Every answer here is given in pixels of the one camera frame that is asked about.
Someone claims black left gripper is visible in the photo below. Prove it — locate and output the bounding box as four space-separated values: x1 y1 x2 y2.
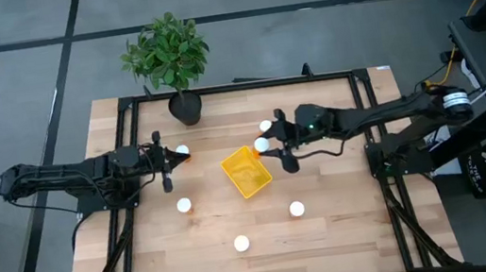
136 126 196 197

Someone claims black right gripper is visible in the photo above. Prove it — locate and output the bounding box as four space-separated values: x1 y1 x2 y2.
258 99 343 179

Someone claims yellow plastic basket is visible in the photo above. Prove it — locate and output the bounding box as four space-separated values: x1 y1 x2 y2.
217 141 277 203

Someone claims green potted plant black pot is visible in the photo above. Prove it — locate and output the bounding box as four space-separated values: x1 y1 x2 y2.
114 6 221 134

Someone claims white paper sheet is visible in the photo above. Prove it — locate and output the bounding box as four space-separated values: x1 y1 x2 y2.
412 121 464 180

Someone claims black power plug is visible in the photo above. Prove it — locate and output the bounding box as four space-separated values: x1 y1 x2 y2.
439 47 465 65

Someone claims black bag white lettering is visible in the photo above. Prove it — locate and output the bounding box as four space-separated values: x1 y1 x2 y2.
457 147 486 202

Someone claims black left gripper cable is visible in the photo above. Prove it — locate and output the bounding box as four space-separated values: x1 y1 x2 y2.
132 141 159 193

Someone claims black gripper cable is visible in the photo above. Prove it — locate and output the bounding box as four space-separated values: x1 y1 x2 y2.
132 141 159 193
293 131 360 163

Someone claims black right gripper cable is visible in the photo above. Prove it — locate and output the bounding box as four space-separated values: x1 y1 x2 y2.
293 131 360 163

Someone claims black aluminium table frame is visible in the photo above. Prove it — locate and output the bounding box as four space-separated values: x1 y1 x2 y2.
46 44 463 272

